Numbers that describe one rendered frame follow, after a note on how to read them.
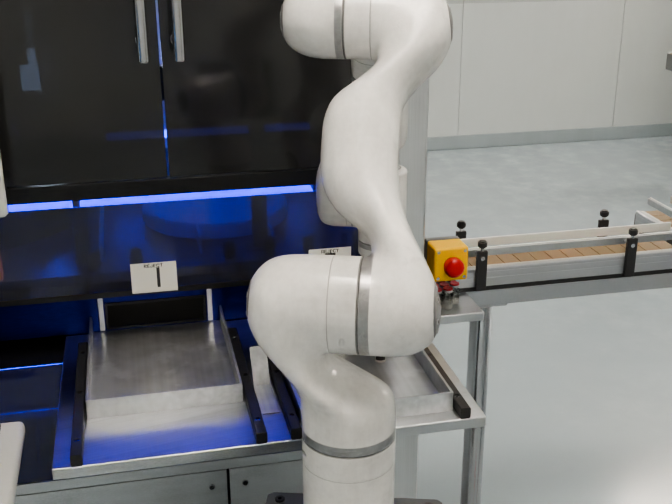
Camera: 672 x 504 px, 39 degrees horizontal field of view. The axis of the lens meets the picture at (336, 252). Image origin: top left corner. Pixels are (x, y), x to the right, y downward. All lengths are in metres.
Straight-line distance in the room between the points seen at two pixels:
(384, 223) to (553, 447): 2.18
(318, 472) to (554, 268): 1.07
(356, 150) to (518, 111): 5.87
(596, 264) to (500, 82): 4.79
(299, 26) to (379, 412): 0.51
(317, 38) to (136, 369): 0.78
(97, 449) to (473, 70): 5.56
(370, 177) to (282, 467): 1.02
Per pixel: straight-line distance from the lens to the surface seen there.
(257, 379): 1.68
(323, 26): 1.25
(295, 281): 1.10
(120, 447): 1.55
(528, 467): 3.11
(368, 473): 1.19
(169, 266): 1.80
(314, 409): 1.16
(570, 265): 2.16
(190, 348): 1.83
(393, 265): 1.10
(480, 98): 6.87
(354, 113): 1.17
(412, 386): 1.68
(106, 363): 1.81
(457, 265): 1.88
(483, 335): 2.18
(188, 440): 1.54
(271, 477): 2.04
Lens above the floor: 1.68
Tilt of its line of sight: 21 degrees down
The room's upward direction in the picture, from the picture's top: straight up
